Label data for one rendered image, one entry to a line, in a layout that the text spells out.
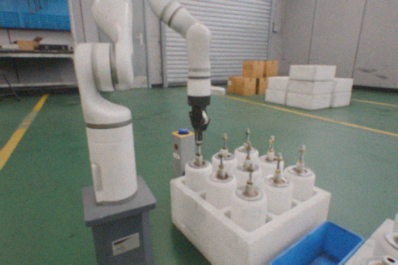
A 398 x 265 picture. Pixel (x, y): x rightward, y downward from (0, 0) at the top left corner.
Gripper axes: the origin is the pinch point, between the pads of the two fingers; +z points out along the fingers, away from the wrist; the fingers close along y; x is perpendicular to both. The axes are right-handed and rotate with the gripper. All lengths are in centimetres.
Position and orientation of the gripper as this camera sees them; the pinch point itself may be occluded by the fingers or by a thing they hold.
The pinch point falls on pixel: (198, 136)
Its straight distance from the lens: 80.2
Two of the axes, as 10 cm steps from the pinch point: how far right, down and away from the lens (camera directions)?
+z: -0.1, 9.6, 2.9
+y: 3.9, 2.7, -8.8
